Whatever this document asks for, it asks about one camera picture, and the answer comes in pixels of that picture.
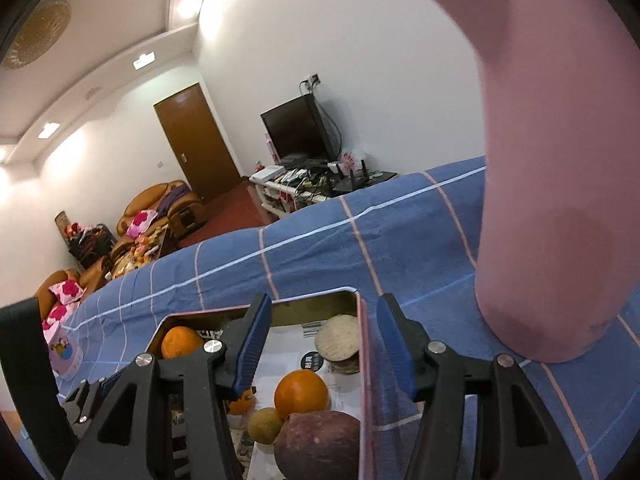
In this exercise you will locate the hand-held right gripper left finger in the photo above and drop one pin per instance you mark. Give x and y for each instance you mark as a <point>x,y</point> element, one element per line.
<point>252,352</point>

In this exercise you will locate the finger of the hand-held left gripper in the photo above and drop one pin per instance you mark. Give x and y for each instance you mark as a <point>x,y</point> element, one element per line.
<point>85,400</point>

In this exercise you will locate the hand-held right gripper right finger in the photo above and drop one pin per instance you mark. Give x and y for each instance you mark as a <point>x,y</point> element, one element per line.
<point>397,355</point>

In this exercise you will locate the small orange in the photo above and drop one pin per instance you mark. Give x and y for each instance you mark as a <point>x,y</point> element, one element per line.
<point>180,342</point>
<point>244,404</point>

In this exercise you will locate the brown shell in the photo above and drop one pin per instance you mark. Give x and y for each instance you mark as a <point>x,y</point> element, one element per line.
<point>337,340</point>

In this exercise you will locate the large orange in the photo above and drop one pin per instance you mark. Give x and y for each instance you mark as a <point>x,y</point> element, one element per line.
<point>301,394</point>

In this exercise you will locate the pink tin tray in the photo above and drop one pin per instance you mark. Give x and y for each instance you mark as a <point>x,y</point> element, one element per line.
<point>310,310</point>

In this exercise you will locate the small brown round fruit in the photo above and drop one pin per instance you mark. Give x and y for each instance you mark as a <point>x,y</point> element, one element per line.
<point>265,425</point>

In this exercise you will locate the purple sweet potato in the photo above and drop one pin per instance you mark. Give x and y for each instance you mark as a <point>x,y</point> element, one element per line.
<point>317,447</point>

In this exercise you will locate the printed newspaper sheet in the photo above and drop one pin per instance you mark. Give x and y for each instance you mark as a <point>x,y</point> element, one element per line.
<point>280,355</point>

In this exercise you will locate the pink cartoon mug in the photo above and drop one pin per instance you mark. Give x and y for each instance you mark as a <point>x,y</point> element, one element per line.
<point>65,355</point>

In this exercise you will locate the pink floral cushion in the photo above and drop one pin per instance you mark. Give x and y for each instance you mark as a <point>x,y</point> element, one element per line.
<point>141,222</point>
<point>56,316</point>
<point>66,291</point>

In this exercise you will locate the orange leather sofa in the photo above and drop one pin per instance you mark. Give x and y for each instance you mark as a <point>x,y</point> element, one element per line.
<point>92,275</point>

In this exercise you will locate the blue plaid cloth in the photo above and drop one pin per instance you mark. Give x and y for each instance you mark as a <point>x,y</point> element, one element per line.
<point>325,240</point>

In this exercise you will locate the dark cluttered rack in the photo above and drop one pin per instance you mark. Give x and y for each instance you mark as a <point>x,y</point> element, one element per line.
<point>92,245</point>

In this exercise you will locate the cluttered coffee table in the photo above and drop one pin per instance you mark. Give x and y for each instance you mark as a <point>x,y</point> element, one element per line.
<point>137,255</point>

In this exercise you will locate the patterned upright board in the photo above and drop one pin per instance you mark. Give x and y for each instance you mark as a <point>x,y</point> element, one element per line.
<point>60,222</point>

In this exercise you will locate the orange leather armchair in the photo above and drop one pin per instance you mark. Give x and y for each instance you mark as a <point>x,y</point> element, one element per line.
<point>185,215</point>

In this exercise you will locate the white television stand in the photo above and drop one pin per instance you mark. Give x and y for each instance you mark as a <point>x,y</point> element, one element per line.
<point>272,197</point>

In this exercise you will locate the purple blanket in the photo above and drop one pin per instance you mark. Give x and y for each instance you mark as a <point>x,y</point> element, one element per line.
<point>172,199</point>

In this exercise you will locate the black router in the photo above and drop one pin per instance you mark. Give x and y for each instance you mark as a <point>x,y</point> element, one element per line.
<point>352,182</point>

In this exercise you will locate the white set-top box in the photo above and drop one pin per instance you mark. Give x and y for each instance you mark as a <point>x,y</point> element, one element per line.
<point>267,174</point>

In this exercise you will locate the pink patterned packet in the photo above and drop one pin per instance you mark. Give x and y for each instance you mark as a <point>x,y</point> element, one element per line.
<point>352,160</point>

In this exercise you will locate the tall pink box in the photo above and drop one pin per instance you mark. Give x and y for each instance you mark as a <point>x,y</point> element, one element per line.
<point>271,145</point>

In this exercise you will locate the brown wooden door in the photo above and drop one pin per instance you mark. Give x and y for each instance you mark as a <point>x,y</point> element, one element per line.
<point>195,145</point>

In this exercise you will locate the black television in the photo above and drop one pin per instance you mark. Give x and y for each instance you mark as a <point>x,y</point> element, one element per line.
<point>295,127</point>

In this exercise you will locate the square ceiling light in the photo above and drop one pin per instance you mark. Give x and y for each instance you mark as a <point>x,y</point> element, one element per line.
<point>144,60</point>
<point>49,130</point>

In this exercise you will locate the pink electric kettle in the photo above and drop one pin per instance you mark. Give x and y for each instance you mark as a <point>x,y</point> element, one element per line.
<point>550,160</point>

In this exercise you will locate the gold ceiling medallion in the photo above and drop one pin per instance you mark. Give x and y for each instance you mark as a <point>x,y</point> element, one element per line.
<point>40,32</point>

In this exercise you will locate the wall power outlet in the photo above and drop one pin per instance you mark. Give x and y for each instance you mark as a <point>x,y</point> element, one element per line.
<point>312,80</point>

